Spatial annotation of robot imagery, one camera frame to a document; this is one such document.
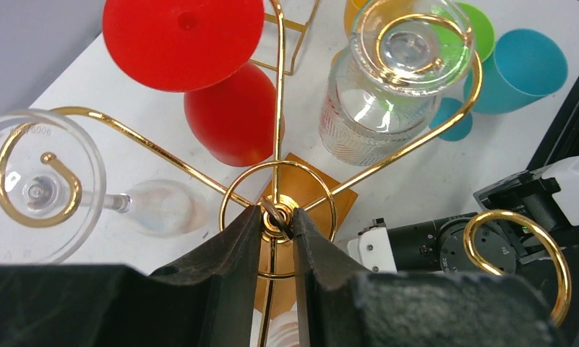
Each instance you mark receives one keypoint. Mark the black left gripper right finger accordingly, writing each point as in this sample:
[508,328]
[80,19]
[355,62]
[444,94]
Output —
[341,303]

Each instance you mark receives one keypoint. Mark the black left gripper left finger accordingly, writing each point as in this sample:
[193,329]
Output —
[204,298]

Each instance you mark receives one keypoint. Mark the gold spiral rack wooden base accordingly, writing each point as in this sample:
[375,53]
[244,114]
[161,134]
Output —
[279,186]

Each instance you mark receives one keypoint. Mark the clear champagne flute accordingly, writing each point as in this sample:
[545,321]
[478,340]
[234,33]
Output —
[54,189]

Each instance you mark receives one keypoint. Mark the patterned clear glass goblet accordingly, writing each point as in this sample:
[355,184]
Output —
[386,85]

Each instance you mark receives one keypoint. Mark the red plastic goblet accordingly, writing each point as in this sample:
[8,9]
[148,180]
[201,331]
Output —
[201,49]

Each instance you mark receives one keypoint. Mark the blue plastic goblet front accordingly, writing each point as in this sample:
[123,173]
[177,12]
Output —
[524,67]

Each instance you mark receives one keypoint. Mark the small clear wine glass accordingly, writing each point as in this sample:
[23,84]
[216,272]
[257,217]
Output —
[283,330]

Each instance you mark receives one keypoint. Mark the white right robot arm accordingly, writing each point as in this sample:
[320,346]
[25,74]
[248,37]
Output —
[549,196]

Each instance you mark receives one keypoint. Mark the orange plastic goblet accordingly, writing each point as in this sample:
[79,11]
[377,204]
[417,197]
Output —
[352,8]

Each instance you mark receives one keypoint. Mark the green plastic goblet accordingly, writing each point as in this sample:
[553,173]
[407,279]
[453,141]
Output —
[483,31]

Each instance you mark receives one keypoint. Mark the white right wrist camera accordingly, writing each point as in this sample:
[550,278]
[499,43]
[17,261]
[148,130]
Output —
[373,250]

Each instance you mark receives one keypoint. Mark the gold rectangular wire glass rack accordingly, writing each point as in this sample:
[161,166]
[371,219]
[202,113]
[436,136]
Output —
[298,17]

